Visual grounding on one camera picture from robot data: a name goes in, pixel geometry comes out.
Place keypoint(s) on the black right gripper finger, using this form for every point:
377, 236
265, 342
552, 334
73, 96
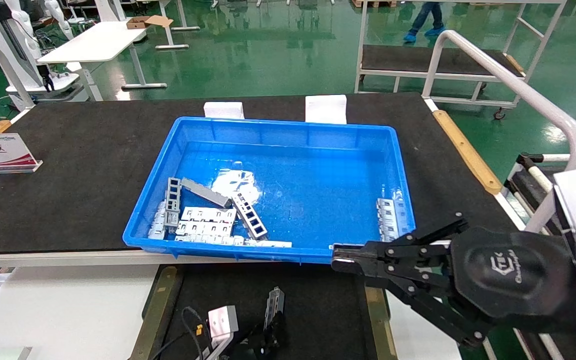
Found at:
408, 250
418, 290

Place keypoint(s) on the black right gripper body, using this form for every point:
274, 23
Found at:
513, 275

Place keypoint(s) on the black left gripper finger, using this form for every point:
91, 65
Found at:
274, 327

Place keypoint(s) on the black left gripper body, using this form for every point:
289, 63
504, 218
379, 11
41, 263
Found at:
255, 350

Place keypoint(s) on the grey slotted metal part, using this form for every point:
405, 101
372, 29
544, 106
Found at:
274, 301

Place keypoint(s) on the flat white strip part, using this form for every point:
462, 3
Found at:
268, 243

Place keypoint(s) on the grey ladder part dark slots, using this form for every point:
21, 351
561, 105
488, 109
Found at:
250, 217

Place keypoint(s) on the grey ladder-shaped metal part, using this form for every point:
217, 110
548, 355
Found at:
173, 200

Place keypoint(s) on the black-top trolley with white tubes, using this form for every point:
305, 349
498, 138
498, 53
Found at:
520, 162

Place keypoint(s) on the long yellow wooden edge strip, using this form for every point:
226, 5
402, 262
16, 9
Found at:
468, 150

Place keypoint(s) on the blue plastic bin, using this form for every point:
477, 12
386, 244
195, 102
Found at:
318, 175

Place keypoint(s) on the clear plastic bag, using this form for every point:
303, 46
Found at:
238, 181

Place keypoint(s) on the tall white tape patch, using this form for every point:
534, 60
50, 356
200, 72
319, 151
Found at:
325, 108

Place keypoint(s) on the short white tape patch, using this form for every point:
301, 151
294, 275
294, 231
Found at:
223, 110

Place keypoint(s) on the person in blue jeans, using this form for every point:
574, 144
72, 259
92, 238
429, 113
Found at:
420, 17

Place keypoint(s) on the open cardboard box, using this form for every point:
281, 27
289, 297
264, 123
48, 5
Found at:
143, 22

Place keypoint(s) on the white desk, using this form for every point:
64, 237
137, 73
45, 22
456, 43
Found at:
93, 42

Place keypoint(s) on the white robot on stand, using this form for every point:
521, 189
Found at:
23, 45

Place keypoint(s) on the metal bracket at right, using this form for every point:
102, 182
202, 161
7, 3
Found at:
388, 220

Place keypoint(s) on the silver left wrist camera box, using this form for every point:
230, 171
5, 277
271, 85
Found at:
223, 320

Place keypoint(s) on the white bracket part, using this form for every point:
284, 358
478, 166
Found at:
158, 222
208, 240
208, 215
203, 228

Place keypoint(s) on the tall white-frame trolley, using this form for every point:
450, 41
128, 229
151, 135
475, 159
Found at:
418, 57

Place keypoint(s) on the white desk frame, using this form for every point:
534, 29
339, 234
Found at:
170, 30

